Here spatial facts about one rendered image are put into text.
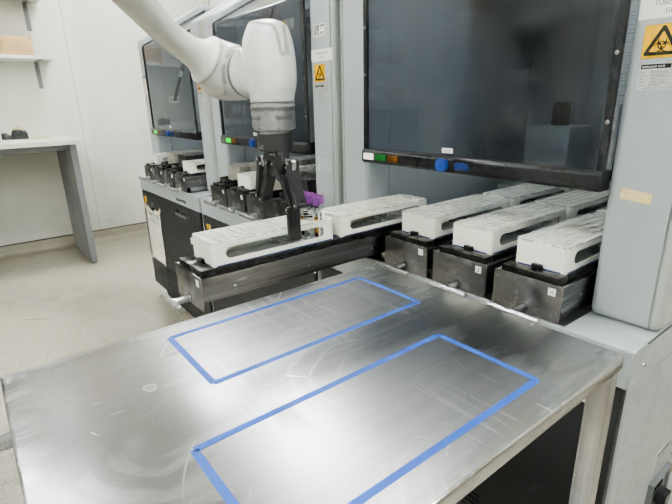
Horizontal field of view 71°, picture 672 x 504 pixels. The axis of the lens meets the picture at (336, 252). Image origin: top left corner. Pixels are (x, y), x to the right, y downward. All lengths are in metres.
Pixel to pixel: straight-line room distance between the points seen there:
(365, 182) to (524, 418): 0.91
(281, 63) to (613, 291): 0.74
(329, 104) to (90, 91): 3.26
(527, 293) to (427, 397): 0.45
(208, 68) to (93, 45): 3.47
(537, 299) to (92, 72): 4.03
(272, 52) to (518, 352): 0.68
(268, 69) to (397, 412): 0.69
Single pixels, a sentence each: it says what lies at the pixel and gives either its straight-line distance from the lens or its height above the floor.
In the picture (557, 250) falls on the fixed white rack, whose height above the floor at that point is 0.86.
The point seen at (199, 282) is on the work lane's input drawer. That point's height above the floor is 0.80.
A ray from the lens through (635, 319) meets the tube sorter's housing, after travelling 0.97.
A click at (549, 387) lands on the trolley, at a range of 0.58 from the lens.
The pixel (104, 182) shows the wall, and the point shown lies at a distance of 4.52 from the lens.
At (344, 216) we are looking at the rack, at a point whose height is 0.86.
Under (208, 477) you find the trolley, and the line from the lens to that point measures 0.46.
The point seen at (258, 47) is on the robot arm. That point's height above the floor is 1.22.
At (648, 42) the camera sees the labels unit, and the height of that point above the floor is 1.19.
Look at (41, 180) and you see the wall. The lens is 4.44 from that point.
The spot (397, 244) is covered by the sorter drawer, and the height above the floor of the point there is 0.79.
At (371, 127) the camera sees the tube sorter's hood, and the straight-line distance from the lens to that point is 1.25.
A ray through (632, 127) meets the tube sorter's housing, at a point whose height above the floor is 1.07.
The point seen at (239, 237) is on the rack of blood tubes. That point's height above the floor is 0.87.
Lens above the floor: 1.12
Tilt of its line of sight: 18 degrees down
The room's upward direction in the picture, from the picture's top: 1 degrees counter-clockwise
